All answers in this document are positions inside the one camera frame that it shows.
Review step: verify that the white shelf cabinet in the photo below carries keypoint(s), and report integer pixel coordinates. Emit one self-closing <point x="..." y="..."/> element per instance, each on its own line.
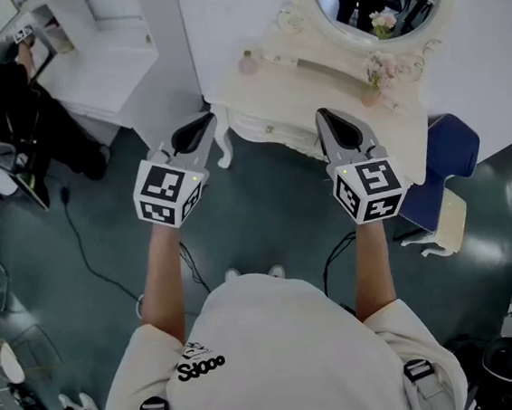
<point x="96" y="70"/>

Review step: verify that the blue chair white legs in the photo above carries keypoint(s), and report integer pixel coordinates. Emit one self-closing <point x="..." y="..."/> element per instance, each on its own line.
<point x="450" y="147"/>

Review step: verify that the person's white right shoe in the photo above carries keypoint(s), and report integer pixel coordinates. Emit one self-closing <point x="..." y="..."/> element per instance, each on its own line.
<point x="276" y="271"/>

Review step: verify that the person's right forearm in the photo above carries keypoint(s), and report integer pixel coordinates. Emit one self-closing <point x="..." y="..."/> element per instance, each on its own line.
<point x="372" y="269"/>

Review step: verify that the pink flowers in vase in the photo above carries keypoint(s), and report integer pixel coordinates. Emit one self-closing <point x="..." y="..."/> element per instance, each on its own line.
<point x="377" y="70"/>

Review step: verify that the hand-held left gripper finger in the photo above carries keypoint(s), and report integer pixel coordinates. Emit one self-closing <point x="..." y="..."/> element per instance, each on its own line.
<point x="180" y="130"/>
<point x="210" y="136"/>

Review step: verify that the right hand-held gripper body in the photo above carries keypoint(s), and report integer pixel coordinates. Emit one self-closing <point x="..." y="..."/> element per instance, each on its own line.
<point x="372" y="187"/>

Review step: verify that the white dressing table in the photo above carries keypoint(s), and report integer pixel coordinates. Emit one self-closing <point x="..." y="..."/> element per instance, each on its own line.
<point x="298" y="90"/>

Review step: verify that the person's left forearm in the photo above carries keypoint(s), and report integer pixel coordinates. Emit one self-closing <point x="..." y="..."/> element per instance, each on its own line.
<point x="161" y="278"/>

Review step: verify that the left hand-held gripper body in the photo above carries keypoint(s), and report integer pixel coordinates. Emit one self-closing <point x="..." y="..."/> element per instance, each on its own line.
<point x="163" y="191"/>

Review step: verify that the person's white shoe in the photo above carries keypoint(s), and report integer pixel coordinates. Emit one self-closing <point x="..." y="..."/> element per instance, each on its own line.
<point x="276" y="271"/>
<point x="232" y="274"/>

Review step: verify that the person's white shirt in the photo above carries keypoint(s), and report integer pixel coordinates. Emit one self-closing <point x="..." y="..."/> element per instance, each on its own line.
<point x="276" y="356"/>

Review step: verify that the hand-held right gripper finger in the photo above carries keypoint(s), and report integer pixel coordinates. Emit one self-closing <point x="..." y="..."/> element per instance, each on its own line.
<point x="326" y="142"/>
<point x="359" y="126"/>

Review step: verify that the person's white left shoe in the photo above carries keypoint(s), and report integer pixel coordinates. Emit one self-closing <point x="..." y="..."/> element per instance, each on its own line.
<point x="232" y="274"/>

